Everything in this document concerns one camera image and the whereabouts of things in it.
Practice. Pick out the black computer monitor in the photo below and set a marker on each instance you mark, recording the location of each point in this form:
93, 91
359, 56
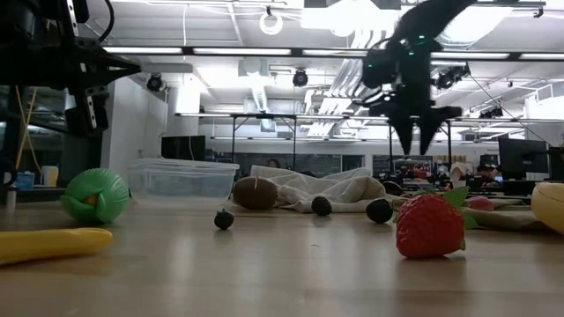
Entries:
183, 147
522, 156

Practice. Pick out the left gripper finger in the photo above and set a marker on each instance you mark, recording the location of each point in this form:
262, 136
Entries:
101, 57
106, 77

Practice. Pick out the green toy vegetable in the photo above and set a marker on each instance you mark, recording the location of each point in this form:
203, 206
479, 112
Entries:
106, 193

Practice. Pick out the white checked kitchen towel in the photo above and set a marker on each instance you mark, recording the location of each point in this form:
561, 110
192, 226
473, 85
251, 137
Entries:
335, 187

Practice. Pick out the white plastic jug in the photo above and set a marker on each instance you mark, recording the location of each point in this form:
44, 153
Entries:
49, 176

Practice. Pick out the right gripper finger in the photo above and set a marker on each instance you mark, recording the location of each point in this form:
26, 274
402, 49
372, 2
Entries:
404, 132
429, 130

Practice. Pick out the black background table frame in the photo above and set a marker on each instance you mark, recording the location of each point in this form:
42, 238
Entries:
449, 149
233, 141

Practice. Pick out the person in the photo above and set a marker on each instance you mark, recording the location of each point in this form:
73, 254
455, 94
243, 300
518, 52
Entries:
273, 163
487, 174

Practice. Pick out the black ceiling light rail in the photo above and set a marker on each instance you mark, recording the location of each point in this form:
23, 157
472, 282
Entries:
187, 50

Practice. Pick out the brown toy kiwi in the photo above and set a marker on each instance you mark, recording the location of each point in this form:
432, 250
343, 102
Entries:
254, 193

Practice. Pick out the red toy strawberry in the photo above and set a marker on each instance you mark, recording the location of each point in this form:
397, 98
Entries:
427, 229

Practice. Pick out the yellow toy banana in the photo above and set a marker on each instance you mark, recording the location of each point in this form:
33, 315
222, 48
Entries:
551, 207

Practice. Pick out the pink wrinkled toy fruit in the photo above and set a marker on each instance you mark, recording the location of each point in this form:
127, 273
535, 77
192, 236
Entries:
481, 204

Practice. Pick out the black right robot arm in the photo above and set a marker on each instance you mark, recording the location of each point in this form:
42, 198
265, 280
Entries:
423, 22

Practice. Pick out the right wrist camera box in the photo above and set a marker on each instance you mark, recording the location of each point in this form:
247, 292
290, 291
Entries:
380, 108

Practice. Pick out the small yellow toy pepper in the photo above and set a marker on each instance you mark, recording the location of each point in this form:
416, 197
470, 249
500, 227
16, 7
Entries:
53, 244

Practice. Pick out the clear plastic tupperware container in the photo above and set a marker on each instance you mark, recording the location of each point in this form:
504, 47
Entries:
185, 180

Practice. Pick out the black hanging spotlight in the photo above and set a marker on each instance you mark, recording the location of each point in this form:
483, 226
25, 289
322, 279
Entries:
154, 82
300, 78
451, 77

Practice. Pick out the blue box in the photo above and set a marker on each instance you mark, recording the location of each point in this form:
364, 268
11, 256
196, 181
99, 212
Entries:
24, 181

